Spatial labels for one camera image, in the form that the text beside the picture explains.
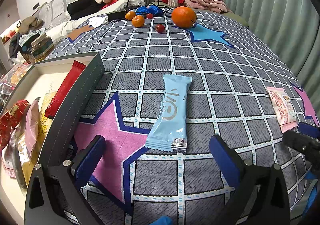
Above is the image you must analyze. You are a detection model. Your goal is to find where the green-sided cardboard tray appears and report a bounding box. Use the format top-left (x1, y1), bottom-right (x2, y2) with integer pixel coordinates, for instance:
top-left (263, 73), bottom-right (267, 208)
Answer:
top-left (0, 52), bottom-right (106, 190)

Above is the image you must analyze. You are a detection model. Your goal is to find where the large orange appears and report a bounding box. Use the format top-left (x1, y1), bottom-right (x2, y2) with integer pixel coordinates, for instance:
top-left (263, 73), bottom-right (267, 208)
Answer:
top-left (171, 7), bottom-right (197, 28)

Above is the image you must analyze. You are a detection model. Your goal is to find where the pile of bagged snacks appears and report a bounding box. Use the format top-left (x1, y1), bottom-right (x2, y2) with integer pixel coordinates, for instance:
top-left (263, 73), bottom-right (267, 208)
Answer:
top-left (0, 63), bottom-right (31, 106)

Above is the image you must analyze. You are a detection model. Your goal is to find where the brown star cutout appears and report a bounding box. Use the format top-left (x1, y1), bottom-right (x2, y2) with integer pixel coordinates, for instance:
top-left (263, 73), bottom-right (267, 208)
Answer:
top-left (66, 25), bottom-right (94, 43)

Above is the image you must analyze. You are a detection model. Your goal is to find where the small mandarin far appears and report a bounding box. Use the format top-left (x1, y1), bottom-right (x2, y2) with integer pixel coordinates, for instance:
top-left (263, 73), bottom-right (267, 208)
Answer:
top-left (125, 11), bottom-right (136, 21)

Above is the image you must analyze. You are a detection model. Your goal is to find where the black power adapter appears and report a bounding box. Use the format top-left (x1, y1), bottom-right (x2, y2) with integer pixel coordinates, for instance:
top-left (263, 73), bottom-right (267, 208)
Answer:
top-left (107, 10), bottom-right (126, 22)

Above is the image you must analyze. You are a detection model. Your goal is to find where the red festive snack packet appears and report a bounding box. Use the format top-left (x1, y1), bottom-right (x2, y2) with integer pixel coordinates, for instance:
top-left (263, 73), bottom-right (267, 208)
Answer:
top-left (0, 100), bottom-right (30, 151)

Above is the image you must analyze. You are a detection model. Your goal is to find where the cherry tomato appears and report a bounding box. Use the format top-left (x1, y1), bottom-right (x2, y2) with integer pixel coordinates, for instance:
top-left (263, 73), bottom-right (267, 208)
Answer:
top-left (155, 24), bottom-right (165, 33)
top-left (146, 13), bottom-right (153, 20)

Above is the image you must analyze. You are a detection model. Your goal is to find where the black folded clothing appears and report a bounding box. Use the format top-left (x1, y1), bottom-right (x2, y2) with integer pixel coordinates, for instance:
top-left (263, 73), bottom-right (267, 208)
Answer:
top-left (67, 0), bottom-right (105, 20)

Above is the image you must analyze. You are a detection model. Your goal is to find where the pink star cutout right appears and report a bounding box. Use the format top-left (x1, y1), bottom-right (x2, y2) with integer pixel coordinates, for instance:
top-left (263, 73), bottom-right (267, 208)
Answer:
top-left (291, 83), bottom-right (319, 127)

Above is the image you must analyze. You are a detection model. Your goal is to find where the blue star cutout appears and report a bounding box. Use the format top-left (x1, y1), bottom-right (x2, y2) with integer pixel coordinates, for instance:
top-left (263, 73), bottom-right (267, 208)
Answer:
top-left (185, 23), bottom-right (235, 48)

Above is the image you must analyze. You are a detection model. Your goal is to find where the pink star cutout near tray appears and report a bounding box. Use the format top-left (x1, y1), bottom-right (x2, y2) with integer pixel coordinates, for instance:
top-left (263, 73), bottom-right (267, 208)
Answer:
top-left (74, 92), bottom-right (150, 215)

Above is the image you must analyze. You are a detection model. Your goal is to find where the blue crumpled bag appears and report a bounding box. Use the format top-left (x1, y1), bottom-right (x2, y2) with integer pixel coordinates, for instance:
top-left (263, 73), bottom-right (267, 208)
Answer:
top-left (135, 5), bottom-right (164, 16)

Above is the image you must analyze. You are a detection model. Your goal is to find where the white crumpled tissue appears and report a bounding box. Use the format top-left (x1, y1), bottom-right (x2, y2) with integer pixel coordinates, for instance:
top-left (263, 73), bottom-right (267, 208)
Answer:
top-left (88, 16), bottom-right (108, 28)

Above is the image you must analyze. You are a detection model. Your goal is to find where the small mandarin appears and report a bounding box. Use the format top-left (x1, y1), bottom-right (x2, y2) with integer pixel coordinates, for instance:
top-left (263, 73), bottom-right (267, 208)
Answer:
top-left (131, 15), bottom-right (145, 28)
top-left (125, 11), bottom-right (136, 21)

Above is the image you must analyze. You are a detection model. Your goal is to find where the cherry tomato near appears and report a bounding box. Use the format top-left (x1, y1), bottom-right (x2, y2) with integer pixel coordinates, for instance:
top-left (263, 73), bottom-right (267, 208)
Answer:
top-left (155, 24), bottom-right (165, 33)

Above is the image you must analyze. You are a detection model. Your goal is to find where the long red snack bar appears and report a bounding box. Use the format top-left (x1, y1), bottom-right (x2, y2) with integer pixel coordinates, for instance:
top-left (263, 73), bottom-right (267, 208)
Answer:
top-left (44, 60), bottom-right (86, 119)

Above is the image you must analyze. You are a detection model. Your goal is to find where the grey sofa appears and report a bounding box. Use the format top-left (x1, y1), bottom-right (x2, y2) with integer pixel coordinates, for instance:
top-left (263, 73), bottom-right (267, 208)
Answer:
top-left (10, 0), bottom-right (151, 63)

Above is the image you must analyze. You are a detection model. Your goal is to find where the cherry tomato far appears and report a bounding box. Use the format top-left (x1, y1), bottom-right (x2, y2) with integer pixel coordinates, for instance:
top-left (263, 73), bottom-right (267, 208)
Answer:
top-left (146, 13), bottom-right (153, 20)

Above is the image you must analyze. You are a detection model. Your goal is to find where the light blue wafer bar packet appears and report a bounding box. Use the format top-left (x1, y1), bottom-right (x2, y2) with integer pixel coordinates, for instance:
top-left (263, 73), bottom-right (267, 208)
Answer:
top-left (145, 74), bottom-right (192, 152)

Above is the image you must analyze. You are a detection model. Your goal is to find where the stacked tin jar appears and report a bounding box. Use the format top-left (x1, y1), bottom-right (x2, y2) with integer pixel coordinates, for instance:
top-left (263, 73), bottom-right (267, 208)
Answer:
top-left (31, 33), bottom-right (54, 62)

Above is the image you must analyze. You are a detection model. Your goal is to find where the pink cranberry crisp packet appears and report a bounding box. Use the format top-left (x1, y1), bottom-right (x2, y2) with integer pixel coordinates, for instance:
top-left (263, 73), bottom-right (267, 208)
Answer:
top-left (2, 140), bottom-right (18, 178)

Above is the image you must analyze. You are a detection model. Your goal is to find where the grey checkered tablecloth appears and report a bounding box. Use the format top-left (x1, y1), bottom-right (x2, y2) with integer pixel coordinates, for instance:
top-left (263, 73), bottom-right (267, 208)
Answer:
top-left (50, 11), bottom-right (313, 224)

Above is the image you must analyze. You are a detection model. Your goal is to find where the pink wafer bar packet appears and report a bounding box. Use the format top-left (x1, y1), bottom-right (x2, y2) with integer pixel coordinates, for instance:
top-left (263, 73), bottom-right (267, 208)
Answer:
top-left (25, 97), bottom-right (40, 158)

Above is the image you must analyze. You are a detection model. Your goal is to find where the small mandarin near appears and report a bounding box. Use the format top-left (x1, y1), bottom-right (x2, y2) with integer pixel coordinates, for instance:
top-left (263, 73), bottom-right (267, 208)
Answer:
top-left (131, 15), bottom-right (145, 28)

